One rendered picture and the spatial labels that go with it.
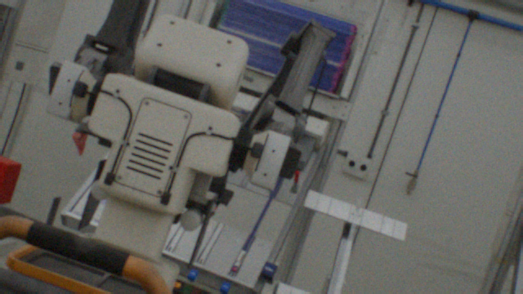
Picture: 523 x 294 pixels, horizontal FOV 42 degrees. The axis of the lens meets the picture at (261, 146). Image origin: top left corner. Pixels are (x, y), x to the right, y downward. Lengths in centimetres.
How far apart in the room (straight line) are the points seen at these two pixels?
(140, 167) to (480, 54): 300
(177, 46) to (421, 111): 278
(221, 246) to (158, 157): 97
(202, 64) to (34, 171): 335
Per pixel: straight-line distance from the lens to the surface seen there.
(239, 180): 243
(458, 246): 408
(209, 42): 142
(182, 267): 222
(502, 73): 410
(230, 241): 227
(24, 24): 324
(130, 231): 140
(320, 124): 256
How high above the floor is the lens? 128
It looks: 3 degrees down
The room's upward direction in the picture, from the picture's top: 19 degrees clockwise
